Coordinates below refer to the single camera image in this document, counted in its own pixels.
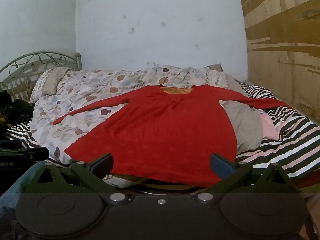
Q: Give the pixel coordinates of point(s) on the red long-sleeved dress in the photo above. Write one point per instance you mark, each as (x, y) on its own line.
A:
(162, 135)

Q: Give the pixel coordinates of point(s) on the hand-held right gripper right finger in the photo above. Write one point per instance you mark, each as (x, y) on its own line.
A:
(221, 166)

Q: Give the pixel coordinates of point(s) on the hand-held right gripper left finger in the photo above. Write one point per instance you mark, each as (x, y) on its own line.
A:
(101, 166)

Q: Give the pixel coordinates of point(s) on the plywood partition board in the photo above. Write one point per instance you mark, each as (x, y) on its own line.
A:
(282, 55)

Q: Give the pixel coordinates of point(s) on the plain beige cushion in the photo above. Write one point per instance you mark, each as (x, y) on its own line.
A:
(215, 68)

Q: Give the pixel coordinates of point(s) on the pink cloth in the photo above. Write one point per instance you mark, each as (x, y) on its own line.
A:
(268, 127)

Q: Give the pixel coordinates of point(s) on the person's blue jeans leg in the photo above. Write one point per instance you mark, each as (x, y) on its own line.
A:
(8, 200)

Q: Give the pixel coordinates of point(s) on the beige pillow with patterned frill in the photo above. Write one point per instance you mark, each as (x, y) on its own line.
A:
(53, 80)

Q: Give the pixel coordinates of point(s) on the black and white striped bedsheet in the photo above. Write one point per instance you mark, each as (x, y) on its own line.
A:
(287, 140)

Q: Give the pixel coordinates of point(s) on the pile of dark clothes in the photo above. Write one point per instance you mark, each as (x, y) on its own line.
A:
(20, 110)

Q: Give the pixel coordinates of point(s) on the circle-patterned quilt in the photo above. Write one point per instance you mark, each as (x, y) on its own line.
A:
(82, 92)

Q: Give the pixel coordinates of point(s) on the grey metal headboard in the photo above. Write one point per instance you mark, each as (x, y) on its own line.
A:
(78, 63)

